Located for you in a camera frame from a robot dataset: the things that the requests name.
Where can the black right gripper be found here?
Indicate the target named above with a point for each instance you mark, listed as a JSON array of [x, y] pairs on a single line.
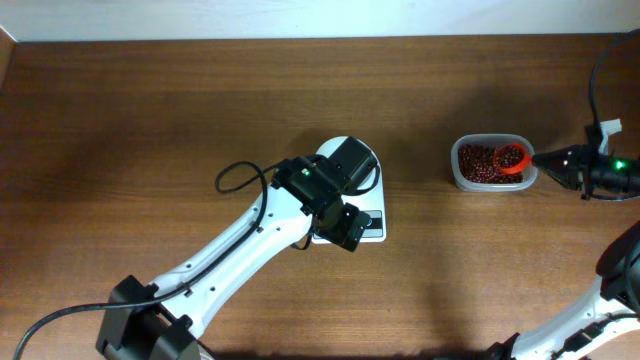
[[575, 170]]

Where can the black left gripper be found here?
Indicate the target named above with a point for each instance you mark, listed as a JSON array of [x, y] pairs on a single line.
[[337, 232]]

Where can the red measuring scoop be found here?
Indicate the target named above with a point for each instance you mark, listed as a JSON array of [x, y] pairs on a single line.
[[511, 159]]

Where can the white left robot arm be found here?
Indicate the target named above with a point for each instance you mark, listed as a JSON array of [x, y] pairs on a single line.
[[308, 196]]

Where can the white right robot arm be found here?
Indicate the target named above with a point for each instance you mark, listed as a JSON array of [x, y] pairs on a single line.
[[610, 307]]

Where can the white digital kitchen scale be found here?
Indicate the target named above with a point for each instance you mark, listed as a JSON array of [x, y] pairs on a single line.
[[372, 203]]

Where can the white bowl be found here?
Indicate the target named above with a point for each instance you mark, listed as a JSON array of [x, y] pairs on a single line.
[[349, 154]]

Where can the clear plastic container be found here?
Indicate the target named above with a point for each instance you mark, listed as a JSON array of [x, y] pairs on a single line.
[[492, 140]]

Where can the red adzuki beans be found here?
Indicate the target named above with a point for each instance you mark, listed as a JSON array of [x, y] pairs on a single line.
[[476, 165]]

